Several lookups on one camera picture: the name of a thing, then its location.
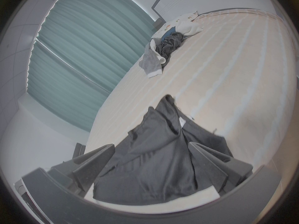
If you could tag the blue-green curtain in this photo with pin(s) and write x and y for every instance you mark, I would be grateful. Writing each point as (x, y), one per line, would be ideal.
(98, 31)
(65, 90)

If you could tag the dark blue garment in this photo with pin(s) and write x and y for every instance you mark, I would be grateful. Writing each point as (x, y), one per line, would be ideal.
(169, 31)

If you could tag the grey and white garment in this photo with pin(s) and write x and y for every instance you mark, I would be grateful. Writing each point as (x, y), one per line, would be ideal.
(150, 62)

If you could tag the black polo shirt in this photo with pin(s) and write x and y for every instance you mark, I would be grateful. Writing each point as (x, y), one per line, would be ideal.
(151, 160)

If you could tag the grey bedside table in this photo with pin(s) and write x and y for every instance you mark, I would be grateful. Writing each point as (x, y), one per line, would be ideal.
(159, 22)

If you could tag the black chest of drawers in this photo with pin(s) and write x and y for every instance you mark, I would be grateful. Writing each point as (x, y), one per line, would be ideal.
(78, 149)

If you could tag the black shiny garment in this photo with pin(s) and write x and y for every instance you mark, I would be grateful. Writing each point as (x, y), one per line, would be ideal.
(169, 43)

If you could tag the bed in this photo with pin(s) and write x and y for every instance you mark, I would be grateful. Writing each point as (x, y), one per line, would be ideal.
(233, 78)

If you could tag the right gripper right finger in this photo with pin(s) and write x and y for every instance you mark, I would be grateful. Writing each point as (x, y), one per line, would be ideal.
(216, 170)

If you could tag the white printed pillow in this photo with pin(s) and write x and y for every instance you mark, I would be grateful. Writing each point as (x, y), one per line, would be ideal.
(179, 20)

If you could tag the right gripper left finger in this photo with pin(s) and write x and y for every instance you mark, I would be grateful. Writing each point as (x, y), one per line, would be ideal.
(87, 170)

